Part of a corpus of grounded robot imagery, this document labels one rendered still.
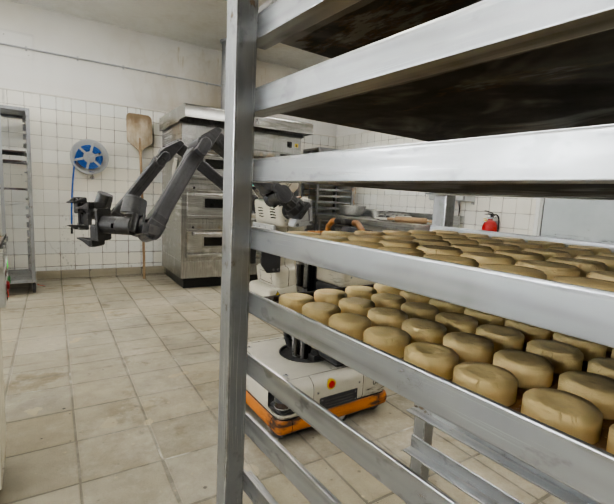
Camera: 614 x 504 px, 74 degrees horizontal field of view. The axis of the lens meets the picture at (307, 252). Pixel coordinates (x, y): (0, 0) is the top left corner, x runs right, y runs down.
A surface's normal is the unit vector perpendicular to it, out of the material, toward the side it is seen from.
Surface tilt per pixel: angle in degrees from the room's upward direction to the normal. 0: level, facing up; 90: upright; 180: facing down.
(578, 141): 90
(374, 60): 90
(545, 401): 0
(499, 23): 90
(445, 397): 90
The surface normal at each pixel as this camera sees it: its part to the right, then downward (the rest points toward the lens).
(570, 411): 0.05, -0.99
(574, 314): -0.81, 0.04
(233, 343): 0.58, 0.14
